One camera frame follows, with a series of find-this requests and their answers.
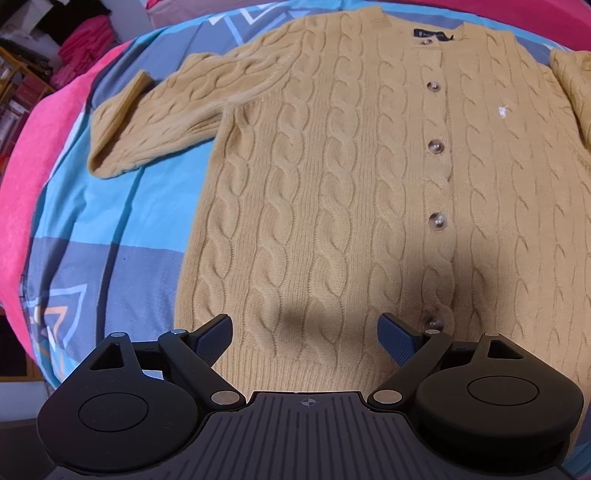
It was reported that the tan cable-knit cardigan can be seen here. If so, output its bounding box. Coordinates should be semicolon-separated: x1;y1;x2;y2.
88;6;590;394

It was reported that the blue grey patterned bedsheet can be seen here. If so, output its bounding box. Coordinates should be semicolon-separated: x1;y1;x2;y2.
20;3;591;390

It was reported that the pink fleece blanket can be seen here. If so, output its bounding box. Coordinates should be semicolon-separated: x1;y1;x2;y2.
1;43;130;382

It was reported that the wooden bookshelf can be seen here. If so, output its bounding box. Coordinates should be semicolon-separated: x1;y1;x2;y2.
0;47;54;176

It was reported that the stack of pink towels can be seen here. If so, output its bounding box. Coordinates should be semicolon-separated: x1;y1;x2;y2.
50;15;117;90

